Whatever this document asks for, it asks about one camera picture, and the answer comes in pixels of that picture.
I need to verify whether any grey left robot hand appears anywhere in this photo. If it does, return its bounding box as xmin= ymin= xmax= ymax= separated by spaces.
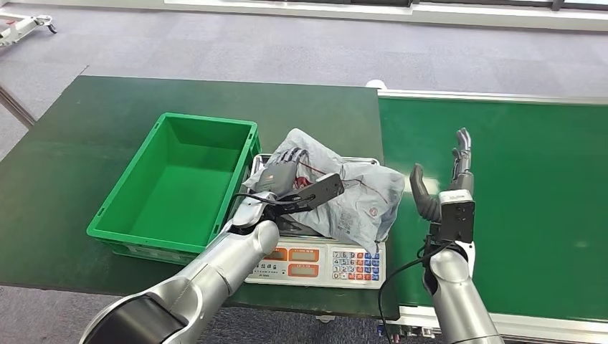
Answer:
xmin=258 ymin=147 xmax=310 ymax=199

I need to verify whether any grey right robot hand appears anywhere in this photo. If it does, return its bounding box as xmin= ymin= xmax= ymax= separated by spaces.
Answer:
xmin=409 ymin=127 xmax=475 ymax=224

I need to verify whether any grey plastic mailer package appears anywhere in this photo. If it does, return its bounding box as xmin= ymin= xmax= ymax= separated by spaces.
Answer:
xmin=242 ymin=128 xmax=407 ymax=255

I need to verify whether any green conveyor belt machine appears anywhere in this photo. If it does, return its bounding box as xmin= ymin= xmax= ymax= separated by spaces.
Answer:
xmin=366 ymin=79 xmax=608 ymax=344

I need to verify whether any white electronic scale steel tray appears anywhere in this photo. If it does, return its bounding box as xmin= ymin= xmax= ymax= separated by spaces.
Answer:
xmin=243 ymin=153 xmax=386 ymax=290

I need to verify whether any green plastic crate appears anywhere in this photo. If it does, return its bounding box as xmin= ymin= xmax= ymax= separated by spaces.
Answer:
xmin=86 ymin=112 xmax=262 ymax=266

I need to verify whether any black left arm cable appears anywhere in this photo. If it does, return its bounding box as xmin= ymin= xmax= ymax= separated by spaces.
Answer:
xmin=232 ymin=191 xmax=305 ymax=208

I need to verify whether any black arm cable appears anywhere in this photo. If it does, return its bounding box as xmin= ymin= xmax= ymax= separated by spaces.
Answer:
xmin=232 ymin=191 xmax=305 ymax=208
xmin=377 ymin=241 xmax=453 ymax=344

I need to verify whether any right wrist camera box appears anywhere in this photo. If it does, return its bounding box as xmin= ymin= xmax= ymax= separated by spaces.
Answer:
xmin=437 ymin=188 xmax=476 ymax=244

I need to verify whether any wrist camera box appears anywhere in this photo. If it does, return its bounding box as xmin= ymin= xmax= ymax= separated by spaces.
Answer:
xmin=284 ymin=173 xmax=346 ymax=216
xmin=437 ymin=188 xmax=476 ymax=244

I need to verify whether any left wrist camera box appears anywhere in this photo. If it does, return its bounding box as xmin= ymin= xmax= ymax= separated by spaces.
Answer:
xmin=284 ymin=173 xmax=346 ymax=216

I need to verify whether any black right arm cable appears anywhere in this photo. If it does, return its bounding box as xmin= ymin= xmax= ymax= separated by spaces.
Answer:
xmin=377 ymin=241 xmax=453 ymax=344

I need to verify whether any white wheeled cart frame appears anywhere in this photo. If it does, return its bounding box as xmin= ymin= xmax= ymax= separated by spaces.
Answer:
xmin=0 ymin=13 xmax=58 ymax=49

